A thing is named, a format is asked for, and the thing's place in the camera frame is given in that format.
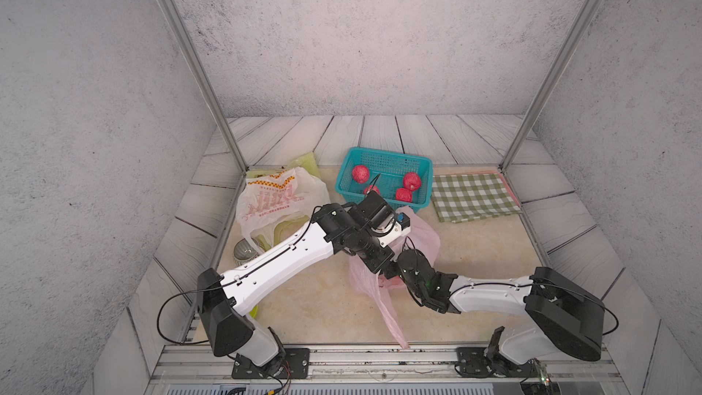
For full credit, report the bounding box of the left aluminium frame post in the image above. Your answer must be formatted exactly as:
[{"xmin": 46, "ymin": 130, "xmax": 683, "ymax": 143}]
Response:
[{"xmin": 156, "ymin": 0, "xmax": 249, "ymax": 172}]

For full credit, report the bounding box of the green checkered cloth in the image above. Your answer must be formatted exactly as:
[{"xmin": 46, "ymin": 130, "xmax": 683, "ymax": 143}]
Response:
[{"xmin": 431, "ymin": 172, "xmax": 522, "ymax": 223}]

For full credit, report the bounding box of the right aluminium frame post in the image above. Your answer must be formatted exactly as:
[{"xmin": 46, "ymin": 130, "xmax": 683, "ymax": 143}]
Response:
[{"xmin": 499, "ymin": 0, "xmax": 603, "ymax": 174}]

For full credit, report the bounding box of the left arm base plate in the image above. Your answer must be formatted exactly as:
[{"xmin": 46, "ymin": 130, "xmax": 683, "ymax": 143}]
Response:
[{"xmin": 231, "ymin": 347, "xmax": 311, "ymax": 380}]

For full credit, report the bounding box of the teal plastic basket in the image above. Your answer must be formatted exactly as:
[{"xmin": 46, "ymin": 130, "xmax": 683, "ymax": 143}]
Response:
[{"xmin": 335, "ymin": 147, "xmax": 433, "ymax": 212}]

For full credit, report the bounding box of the white plastic bag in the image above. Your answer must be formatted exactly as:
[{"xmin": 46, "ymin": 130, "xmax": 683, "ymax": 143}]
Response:
[{"xmin": 235, "ymin": 166, "xmax": 333, "ymax": 253}]

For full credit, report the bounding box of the aluminium frame post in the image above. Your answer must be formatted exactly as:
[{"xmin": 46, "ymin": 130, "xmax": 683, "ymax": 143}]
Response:
[
  {"xmin": 156, "ymin": 0, "xmax": 249, "ymax": 172},
  {"xmin": 499, "ymin": 0, "xmax": 603, "ymax": 174}
]

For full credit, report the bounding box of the yellow-green avocado plastic bag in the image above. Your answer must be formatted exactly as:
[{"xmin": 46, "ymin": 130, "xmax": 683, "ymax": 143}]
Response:
[{"xmin": 246, "ymin": 152, "xmax": 325, "ymax": 253}]

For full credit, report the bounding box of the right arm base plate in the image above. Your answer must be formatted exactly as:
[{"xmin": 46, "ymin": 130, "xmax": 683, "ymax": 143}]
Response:
[{"xmin": 454, "ymin": 347, "xmax": 539, "ymax": 380}]

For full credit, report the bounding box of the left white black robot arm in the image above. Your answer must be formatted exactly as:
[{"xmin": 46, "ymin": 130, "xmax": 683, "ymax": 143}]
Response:
[{"xmin": 195, "ymin": 192, "xmax": 411, "ymax": 368}]

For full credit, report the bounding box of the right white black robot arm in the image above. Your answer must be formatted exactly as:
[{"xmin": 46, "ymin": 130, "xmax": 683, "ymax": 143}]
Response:
[{"xmin": 380, "ymin": 249, "xmax": 605, "ymax": 365}]

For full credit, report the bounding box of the pink strawberry plastic bag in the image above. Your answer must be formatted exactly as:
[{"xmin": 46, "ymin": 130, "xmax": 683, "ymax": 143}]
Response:
[{"xmin": 348, "ymin": 207, "xmax": 441, "ymax": 349}]

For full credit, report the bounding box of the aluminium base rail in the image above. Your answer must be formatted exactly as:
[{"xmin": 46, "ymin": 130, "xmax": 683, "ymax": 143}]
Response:
[{"xmin": 150, "ymin": 343, "xmax": 629, "ymax": 394}]

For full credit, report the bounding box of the red apple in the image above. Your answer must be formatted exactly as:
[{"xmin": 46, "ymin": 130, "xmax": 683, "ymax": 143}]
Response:
[
  {"xmin": 395, "ymin": 188, "xmax": 413, "ymax": 203},
  {"xmin": 363, "ymin": 185, "xmax": 380, "ymax": 196},
  {"xmin": 352, "ymin": 165, "xmax": 370, "ymax": 184},
  {"xmin": 403, "ymin": 172, "xmax": 422, "ymax": 192}
]

